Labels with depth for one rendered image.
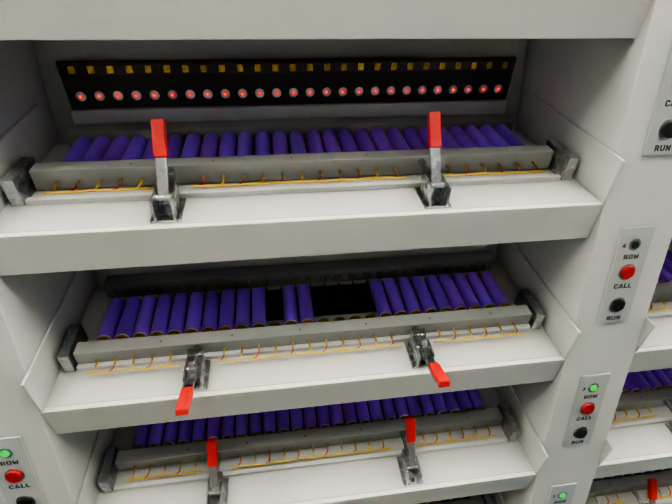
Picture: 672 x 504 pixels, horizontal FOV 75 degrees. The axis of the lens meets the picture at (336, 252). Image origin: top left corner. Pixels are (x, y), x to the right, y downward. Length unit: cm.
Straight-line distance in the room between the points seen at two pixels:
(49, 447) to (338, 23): 53
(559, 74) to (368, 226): 31
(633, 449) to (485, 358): 33
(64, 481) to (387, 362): 40
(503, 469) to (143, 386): 50
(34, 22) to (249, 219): 22
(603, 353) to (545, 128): 29
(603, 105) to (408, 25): 23
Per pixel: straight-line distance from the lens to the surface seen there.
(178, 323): 58
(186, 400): 48
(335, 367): 54
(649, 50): 53
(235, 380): 54
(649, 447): 86
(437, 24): 43
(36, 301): 57
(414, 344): 54
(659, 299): 76
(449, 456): 72
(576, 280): 59
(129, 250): 46
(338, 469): 69
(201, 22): 41
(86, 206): 49
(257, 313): 57
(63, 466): 65
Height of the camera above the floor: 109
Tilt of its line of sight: 24 degrees down
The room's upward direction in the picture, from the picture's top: 1 degrees counter-clockwise
